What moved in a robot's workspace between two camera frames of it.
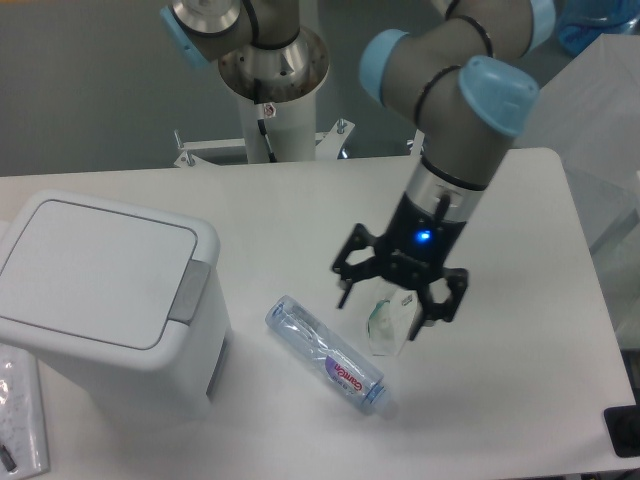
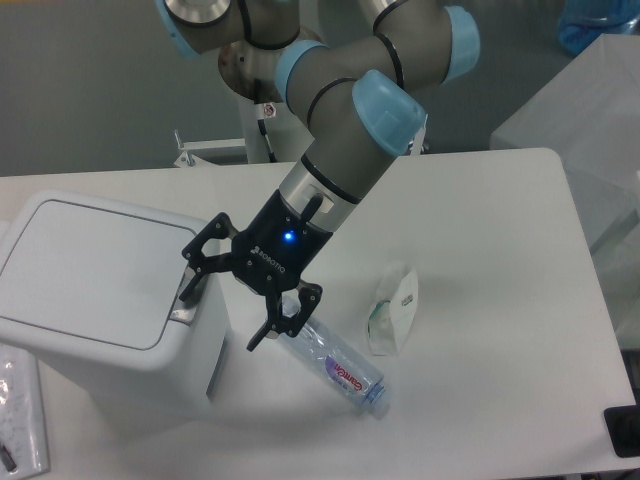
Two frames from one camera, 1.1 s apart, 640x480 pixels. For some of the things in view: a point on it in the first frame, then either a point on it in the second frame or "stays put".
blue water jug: x=581 y=22 stays put
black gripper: x=413 y=251 -> x=272 y=254
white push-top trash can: x=124 y=309 stays put
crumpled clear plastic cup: x=390 y=322 stays put
